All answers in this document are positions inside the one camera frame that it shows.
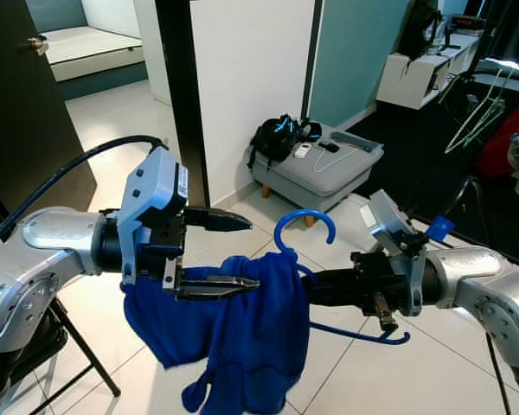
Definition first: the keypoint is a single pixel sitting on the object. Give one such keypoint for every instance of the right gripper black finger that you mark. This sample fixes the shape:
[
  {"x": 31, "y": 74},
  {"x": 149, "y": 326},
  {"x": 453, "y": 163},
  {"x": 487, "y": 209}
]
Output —
[
  {"x": 333, "y": 278},
  {"x": 333, "y": 297}
]

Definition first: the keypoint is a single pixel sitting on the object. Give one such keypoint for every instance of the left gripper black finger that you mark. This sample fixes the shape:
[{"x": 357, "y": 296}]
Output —
[
  {"x": 216, "y": 287},
  {"x": 216, "y": 220}
]

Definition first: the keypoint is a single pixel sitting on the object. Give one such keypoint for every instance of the blue mesh garment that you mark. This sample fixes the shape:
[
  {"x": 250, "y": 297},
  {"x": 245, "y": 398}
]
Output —
[{"x": 242, "y": 346}]

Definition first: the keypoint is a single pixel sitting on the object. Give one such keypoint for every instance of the blue plastic hanger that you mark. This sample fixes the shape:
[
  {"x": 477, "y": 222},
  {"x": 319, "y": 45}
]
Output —
[{"x": 307, "y": 213}]

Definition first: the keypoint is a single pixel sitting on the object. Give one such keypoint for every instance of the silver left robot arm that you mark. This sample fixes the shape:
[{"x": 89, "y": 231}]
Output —
[{"x": 43, "y": 251}]

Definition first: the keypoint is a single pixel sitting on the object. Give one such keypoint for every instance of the black shoulder bag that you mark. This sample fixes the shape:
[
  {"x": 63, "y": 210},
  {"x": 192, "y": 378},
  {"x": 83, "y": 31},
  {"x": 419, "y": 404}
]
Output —
[{"x": 419, "y": 30}]

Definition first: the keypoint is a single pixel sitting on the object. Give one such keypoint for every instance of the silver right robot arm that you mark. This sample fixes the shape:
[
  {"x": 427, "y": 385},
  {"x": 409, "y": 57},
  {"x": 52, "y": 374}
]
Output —
[{"x": 493, "y": 294}]

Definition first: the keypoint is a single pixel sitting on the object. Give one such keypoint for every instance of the black backpack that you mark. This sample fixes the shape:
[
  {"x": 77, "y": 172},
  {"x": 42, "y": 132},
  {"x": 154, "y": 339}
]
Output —
[{"x": 272, "y": 143}]

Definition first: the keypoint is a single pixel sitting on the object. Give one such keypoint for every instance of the grey fabric ottoman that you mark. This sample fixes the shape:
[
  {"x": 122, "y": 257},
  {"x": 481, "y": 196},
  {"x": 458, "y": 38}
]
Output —
[{"x": 337, "y": 169}]

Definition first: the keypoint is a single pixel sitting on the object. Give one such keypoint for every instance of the white remote control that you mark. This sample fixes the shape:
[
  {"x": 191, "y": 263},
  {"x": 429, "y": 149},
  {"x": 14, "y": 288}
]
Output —
[{"x": 304, "y": 150}]

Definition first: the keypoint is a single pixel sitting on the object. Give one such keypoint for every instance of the black folding chair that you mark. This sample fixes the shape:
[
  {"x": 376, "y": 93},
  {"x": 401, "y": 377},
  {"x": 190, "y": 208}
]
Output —
[{"x": 85, "y": 347}]

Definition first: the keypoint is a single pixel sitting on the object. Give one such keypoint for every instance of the small black remote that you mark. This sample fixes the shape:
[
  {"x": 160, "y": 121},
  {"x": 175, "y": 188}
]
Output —
[{"x": 329, "y": 146}]

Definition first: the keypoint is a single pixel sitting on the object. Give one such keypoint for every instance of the dark wooden door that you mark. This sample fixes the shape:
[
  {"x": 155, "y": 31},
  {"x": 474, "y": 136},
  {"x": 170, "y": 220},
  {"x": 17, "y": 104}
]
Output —
[{"x": 26, "y": 104}]

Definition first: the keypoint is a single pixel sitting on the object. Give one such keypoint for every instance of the white shelf unit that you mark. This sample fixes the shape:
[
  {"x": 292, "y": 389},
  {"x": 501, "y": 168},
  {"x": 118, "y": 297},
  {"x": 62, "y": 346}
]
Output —
[{"x": 406, "y": 82}]

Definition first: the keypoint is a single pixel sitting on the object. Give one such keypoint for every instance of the white cushioned window bench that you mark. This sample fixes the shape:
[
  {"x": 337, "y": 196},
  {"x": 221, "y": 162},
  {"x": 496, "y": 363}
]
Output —
[{"x": 95, "y": 47}]

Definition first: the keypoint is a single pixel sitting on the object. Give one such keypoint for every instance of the black metal clothes rack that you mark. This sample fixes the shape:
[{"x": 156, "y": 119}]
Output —
[{"x": 454, "y": 82}]

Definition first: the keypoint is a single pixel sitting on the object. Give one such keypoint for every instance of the dark window curtain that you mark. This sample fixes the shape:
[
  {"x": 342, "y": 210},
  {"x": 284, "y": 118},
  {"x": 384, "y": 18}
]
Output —
[{"x": 515, "y": 30}]

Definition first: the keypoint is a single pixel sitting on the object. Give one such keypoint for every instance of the black digital clock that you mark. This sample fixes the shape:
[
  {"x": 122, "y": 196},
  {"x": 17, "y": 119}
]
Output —
[{"x": 467, "y": 22}]

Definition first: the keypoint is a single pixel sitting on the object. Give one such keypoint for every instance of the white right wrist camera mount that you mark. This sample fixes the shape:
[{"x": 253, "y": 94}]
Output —
[{"x": 389, "y": 225}]

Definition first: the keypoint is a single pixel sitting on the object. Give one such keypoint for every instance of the black door frame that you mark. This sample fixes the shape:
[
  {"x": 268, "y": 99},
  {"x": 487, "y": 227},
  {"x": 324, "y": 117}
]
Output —
[{"x": 182, "y": 95}]

